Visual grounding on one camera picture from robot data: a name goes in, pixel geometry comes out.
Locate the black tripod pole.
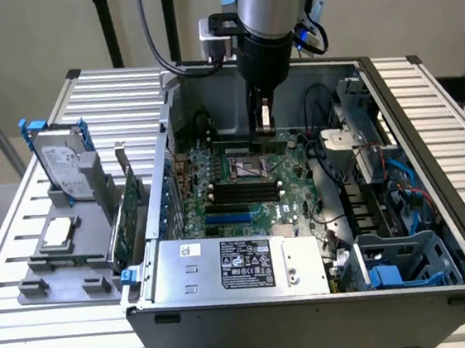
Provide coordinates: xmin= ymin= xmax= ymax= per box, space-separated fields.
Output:
xmin=159 ymin=0 xmax=183 ymax=64
xmin=89 ymin=0 xmax=126 ymax=71

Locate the grey fan shroud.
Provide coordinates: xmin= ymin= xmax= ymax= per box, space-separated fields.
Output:
xmin=318 ymin=126 xmax=357 ymax=162

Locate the CPU socket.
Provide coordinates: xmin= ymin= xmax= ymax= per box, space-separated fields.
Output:
xmin=223 ymin=149 xmax=275 ymax=183

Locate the open black PC case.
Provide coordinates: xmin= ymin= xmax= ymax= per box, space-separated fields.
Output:
xmin=96 ymin=39 xmax=465 ymax=348

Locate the hard disk in blue carrier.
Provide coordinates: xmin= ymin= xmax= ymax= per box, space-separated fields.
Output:
xmin=17 ymin=111 xmax=102 ymax=207

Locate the black looped wire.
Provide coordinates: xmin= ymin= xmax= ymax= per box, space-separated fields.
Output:
xmin=300 ymin=81 xmax=340 ymax=142

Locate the grey parts rack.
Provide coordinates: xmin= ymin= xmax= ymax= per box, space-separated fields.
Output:
xmin=3 ymin=145 xmax=165 ymax=317

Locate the green graphics card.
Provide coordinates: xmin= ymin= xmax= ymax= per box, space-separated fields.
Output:
xmin=94 ymin=139 xmax=157 ymax=276

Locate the blue lit cable connector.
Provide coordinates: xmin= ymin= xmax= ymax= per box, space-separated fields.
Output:
xmin=294 ymin=26 xmax=328 ymax=58

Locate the green motherboard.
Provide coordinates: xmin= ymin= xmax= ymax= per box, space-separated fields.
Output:
xmin=170 ymin=126 xmax=352 ymax=268

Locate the red wire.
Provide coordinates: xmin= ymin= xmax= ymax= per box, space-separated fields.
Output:
xmin=408 ymin=187 xmax=434 ymax=217

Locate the metal drive cage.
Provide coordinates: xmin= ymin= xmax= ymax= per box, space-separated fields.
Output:
xmin=328 ymin=73 xmax=403 ymax=188

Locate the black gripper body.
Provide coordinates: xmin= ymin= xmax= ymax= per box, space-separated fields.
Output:
xmin=234 ymin=29 xmax=300 ymax=99

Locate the long black expansion slot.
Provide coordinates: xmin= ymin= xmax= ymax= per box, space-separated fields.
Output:
xmin=204 ymin=199 xmax=251 ymax=218

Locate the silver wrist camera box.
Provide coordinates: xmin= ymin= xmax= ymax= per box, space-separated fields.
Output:
xmin=196 ymin=12 xmax=246 ymax=67

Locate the silver CPU chip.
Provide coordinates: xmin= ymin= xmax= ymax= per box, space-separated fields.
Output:
xmin=38 ymin=215 xmax=79 ymax=250

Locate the blue wire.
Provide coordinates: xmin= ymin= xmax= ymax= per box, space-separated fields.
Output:
xmin=382 ymin=153 xmax=438 ymax=241

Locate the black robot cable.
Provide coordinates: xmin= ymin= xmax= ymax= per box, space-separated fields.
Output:
xmin=137 ymin=0 xmax=231 ymax=83

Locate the silver power supply unit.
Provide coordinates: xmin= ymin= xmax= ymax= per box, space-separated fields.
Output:
xmin=144 ymin=222 xmax=345 ymax=315

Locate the green RAM stick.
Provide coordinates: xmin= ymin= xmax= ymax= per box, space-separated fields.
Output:
xmin=211 ymin=133 xmax=288 ymax=163

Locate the blue case latch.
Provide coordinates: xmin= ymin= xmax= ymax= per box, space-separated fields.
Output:
xmin=118 ymin=265 xmax=140 ymax=287

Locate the grey disk bay cage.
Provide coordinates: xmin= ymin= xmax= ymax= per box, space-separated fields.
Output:
xmin=352 ymin=224 xmax=464 ymax=295

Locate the black RAM slot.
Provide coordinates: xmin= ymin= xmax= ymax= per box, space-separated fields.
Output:
xmin=211 ymin=184 xmax=281 ymax=203
xmin=210 ymin=188 xmax=282 ymax=208
xmin=211 ymin=178 xmax=281 ymax=197

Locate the blue expansion slot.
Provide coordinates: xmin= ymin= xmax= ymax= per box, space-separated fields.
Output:
xmin=203 ymin=210 xmax=252 ymax=228

